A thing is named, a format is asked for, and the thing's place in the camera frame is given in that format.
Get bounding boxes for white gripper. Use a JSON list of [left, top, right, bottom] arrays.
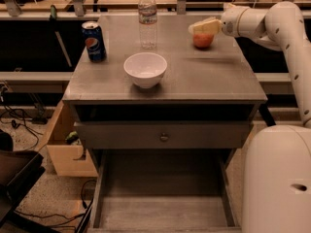
[[189, 6, 249, 37]]

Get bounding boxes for red apple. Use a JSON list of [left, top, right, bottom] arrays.
[[192, 33, 214, 49]]

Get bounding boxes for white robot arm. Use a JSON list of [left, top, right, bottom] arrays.
[[189, 1, 311, 233]]

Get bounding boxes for closed grey top drawer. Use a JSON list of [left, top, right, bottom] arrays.
[[74, 121, 253, 150]]

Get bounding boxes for grey drawer cabinet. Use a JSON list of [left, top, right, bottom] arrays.
[[62, 14, 268, 233]]

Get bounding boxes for open grey middle drawer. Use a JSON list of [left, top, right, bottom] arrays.
[[87, 150, 242, 233]]

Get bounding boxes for clear plastic water bottle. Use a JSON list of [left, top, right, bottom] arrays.
[[138, 0, 157, 50]]

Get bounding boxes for white ceramic bowl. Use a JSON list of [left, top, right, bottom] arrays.
[[123, 52, 167, 88]]

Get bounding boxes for blue pepsi can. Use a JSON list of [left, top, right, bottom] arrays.
[[82, 21, 107, 62]]

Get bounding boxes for light wooden box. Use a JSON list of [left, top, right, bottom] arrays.
[[37, 101, 97, 177]]

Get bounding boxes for black equipment left corner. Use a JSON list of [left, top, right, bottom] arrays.
[[0, 130, 45, 224]]

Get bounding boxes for green handled tool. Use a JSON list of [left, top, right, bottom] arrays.
[[50, 5, 73, 68]]

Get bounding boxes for black cables on floor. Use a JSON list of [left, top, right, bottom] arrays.
[[0, 84, 45, 151]]

